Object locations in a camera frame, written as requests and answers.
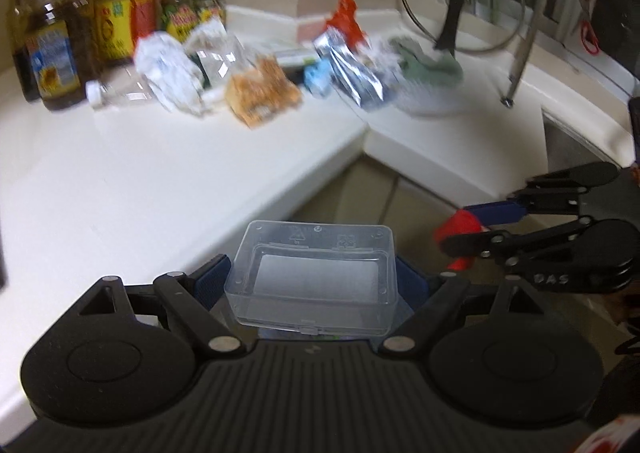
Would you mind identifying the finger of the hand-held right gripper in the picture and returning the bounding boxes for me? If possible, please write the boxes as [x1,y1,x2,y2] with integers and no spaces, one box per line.
[462,162,621,227]
[441,216,594,267]

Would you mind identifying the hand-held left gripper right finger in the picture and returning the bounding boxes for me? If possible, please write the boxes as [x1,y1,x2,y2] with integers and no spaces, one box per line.
[380,258,551,359]

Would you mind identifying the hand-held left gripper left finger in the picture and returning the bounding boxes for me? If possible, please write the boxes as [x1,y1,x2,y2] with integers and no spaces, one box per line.
[75,255,246,359]

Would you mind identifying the small red plastic piece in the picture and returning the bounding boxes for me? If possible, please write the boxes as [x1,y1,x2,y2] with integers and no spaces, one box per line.
[434,210,488,272]

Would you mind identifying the clear plastic box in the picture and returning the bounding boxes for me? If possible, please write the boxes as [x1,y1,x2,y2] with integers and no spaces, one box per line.
[223,220,399,336]

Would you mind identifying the white paper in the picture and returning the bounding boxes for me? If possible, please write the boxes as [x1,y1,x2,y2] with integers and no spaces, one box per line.
[134,32,208,116]

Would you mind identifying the stainless steel sink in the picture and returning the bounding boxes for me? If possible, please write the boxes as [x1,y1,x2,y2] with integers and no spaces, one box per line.
[542,110,626,172]

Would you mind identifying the green cloth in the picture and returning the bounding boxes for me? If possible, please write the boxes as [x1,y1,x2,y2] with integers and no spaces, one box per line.
[390,36,464,90]

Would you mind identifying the steel dish rack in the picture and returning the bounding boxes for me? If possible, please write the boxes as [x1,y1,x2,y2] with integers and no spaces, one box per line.
[500,0,640,108]

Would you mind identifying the clear bag of brown snacks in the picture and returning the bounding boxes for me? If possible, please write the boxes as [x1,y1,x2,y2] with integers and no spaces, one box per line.
[225,57,304,128]

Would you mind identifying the silver foil bag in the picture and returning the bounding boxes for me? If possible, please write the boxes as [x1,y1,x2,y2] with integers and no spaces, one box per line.
[314,28,387,110]

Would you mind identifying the crushed clear plastic bottle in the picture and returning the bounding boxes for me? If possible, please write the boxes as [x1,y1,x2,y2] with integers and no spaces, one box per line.
[85,76,166,112]

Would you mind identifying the light blue wrapper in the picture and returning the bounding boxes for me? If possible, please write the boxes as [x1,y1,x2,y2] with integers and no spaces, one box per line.
[304,58,335,98]

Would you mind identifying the clear plastic wrapper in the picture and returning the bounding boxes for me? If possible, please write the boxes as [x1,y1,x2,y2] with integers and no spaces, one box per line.
[187,18,249,87]

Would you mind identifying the white cardboard box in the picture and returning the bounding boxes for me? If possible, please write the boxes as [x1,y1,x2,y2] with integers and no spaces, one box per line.
[272,47,321,70]

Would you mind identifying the red plastic bag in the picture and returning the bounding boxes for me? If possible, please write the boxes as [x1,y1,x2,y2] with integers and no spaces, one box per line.
[326,0,369,52]

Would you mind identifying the tall glass pickle jar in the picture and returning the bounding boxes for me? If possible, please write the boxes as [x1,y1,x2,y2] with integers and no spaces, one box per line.
[160,0,199,42]

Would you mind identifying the dark oil bottle blue label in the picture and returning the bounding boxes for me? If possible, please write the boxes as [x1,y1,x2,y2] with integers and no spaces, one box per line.
[22,0,101,112]

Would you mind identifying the red handled scissors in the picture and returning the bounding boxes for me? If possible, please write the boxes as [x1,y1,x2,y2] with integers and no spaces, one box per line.
[570,0,604,57]

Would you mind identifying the oil bottle orange handle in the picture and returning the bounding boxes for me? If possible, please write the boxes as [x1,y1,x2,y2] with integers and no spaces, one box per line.
[95,0,159,67]

